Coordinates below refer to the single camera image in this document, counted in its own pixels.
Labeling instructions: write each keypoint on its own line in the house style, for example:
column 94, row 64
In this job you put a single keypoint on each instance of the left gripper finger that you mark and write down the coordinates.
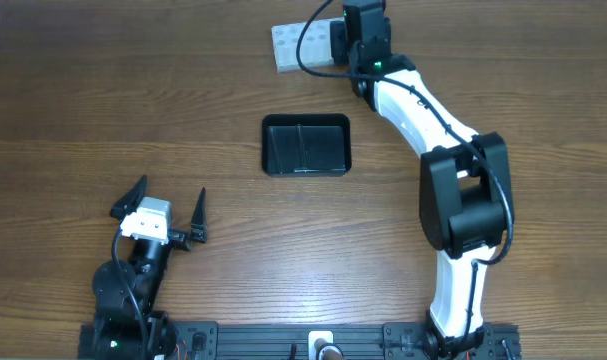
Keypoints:
column 129, row 200
column 199, row 220

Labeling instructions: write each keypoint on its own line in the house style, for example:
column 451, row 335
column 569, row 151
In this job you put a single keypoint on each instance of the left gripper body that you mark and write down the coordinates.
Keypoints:
column 180, row 237

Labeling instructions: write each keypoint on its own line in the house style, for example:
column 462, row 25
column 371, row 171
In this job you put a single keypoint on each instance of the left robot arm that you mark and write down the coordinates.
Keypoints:
column 133, row 285

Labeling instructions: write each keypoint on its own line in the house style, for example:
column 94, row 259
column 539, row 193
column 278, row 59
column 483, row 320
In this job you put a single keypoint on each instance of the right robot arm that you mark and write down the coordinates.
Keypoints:
column 418, row 110

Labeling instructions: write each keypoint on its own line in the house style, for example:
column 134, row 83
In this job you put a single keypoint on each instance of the black tray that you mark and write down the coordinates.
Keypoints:
column 333, row 120

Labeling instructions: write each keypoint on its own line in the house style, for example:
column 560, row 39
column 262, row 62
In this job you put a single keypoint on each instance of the white test tube rack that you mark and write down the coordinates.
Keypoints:
column 285, row 50

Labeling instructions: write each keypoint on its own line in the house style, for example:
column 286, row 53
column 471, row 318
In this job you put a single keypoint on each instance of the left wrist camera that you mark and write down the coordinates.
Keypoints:
column 147, row 220

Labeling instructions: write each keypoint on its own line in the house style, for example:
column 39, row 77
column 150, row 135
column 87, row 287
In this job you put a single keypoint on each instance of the mounting rail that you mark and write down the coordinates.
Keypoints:
column 263, row 341

